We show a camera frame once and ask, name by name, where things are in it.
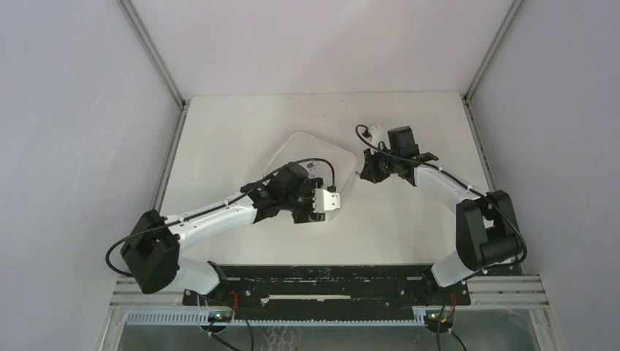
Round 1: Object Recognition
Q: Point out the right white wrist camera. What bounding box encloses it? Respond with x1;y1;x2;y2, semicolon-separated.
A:
368;125;389;149

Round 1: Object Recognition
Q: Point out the white medicine kit box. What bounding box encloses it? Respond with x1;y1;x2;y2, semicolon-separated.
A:
263;132;358;223

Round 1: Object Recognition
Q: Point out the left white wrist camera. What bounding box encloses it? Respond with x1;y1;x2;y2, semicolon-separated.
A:
313;189;341;213

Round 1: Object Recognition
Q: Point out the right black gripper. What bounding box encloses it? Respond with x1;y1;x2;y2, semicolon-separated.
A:
362;143;401;184

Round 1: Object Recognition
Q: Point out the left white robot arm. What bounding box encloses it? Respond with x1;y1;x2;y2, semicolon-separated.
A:
113;159;341;305

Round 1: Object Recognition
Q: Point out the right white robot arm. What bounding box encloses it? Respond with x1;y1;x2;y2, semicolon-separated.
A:
355;124;528;304

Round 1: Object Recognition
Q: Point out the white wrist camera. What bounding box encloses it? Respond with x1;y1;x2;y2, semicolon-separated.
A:
313;189;341;213
368;125;389;149

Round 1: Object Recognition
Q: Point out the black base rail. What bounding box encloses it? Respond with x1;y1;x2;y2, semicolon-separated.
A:
182;265;472;323

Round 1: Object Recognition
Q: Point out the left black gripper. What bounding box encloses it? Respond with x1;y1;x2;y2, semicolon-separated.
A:
281;178;325;224

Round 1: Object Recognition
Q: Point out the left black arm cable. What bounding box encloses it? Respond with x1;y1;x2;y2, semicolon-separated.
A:
104;157;338;351

